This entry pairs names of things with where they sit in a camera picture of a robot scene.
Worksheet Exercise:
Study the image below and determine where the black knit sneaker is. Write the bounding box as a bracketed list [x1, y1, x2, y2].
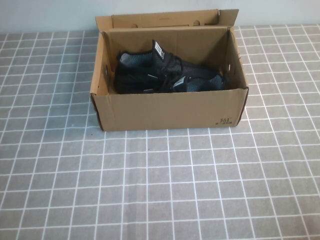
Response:
[113, 39, 221, 95]
[116, 71, 230, 95]

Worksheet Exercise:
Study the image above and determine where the brown cardboard shoe box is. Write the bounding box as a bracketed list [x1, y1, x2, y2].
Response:
[89, 8, 250, 132]

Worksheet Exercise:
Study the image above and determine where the grey grid tablecloth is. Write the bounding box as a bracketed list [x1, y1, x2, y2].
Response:
[0, 23, 320, 240]

